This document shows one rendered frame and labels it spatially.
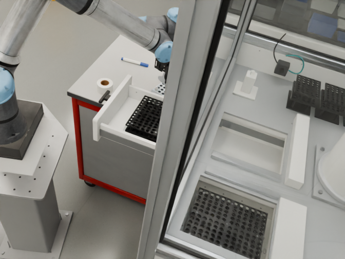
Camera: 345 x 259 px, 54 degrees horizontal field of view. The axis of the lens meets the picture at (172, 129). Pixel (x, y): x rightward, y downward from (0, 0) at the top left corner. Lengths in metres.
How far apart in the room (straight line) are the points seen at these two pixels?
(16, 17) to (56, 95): 1.54
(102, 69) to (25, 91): 1.17
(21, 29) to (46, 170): 0.47
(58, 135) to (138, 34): 0.51
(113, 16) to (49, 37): 2.27
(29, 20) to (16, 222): 0.91
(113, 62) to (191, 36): 1.36
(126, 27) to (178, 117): 0.69
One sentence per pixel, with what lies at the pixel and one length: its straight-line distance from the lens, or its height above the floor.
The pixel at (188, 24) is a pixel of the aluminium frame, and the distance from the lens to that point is 0.37.
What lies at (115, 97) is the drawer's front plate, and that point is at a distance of 1.28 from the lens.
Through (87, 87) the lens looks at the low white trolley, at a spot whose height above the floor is 0.76.
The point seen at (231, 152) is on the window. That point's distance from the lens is 0.49.
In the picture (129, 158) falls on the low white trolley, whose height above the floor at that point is 0.44.
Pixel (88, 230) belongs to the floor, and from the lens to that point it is 1.99.
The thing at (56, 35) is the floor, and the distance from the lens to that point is 3.34.
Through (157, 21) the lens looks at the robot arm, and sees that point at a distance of 1.30.
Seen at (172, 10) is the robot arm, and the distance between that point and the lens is 1.34.
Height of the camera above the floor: 1.78
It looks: 46 degrees down
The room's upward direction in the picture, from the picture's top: 12 degrees clockwise
